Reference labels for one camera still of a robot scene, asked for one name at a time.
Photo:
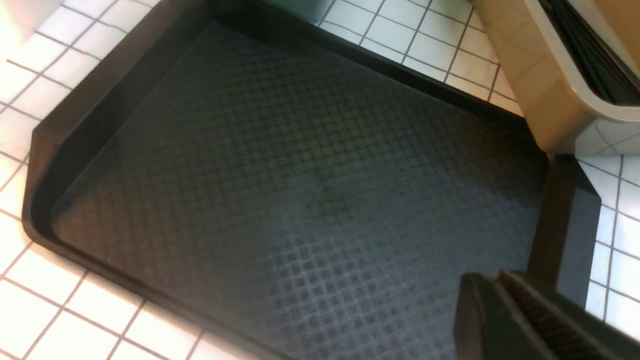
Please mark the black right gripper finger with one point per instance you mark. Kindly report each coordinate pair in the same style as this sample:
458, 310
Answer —
517, 317

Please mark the brown plastic bin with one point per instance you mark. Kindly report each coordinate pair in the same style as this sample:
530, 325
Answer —
564, 115

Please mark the black serving tray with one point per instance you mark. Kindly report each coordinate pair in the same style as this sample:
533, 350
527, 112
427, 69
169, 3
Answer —
295, 194

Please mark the black chopsticks bundle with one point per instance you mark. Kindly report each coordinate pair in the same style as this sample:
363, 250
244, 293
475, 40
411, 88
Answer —
602, 69

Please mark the large white plastic tub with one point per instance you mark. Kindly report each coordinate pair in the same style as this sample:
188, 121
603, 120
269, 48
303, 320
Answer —
20, 18

